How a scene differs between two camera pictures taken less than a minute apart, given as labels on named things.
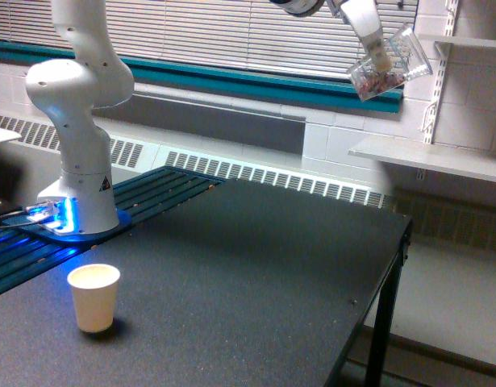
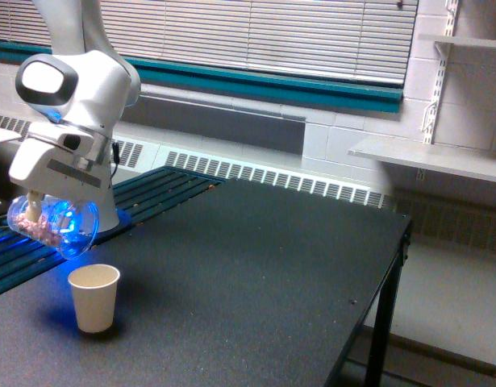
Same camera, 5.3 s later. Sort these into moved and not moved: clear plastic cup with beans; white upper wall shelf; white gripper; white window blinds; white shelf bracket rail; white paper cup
Moved: white gripper; clear plastic cup with beans
Not moved: white shelf bracket rail; white paper cup; white window blinds; white upper wall shelf
